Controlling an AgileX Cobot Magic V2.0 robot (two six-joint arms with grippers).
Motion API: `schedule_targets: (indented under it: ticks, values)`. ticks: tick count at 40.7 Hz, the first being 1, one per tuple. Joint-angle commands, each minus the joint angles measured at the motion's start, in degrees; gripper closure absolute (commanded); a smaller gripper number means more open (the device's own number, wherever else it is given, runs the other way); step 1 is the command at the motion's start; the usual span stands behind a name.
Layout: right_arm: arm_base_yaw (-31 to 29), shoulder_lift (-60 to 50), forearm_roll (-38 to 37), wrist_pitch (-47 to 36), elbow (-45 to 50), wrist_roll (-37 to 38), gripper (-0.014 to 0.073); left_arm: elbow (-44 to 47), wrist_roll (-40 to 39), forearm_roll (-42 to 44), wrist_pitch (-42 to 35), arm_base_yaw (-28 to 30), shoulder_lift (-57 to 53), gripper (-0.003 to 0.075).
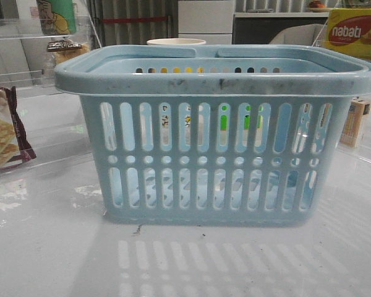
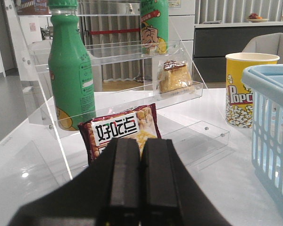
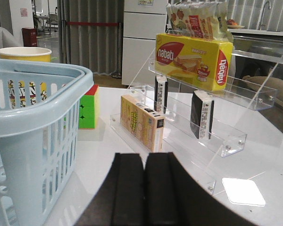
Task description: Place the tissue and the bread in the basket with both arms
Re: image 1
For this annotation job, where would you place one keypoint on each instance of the maroon cracker snack bag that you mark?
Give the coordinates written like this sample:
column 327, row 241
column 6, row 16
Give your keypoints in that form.
column 14, row 146

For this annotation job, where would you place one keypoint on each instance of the tan biscuit box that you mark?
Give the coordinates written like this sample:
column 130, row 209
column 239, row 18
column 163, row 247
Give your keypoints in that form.
column 353, row 128

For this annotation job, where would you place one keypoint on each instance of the white drawer cabinet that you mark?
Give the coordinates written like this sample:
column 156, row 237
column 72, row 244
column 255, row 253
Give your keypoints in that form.
column 211, row 21

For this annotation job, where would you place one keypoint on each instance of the clear acrylic left shelf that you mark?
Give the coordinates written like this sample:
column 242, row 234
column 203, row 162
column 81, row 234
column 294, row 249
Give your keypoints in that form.
column 53, row 120

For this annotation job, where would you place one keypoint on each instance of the packaged bread with chocolate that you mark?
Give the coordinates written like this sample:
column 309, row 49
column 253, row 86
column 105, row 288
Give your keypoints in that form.
column 65, row 49

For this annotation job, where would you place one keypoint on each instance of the white paper cup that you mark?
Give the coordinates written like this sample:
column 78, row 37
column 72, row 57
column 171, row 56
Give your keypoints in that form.
column 176, row 42

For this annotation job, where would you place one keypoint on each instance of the white shelf with dark cabinet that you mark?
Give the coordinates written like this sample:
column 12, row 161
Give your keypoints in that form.
column 261, row 28

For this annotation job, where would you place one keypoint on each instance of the light blue plastic basket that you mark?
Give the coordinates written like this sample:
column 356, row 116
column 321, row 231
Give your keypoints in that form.
column 227, row 135

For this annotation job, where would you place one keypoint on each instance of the green cartoon snack package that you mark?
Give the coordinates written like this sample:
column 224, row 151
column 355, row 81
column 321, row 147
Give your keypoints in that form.
column 56, row 17

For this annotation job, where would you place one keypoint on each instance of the yellow nabati wafer box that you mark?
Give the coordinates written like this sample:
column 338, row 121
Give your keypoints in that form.
column 348, row 31

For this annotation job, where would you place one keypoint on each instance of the beige armchair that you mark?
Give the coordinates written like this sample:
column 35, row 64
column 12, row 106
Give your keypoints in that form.
column 300, row 35

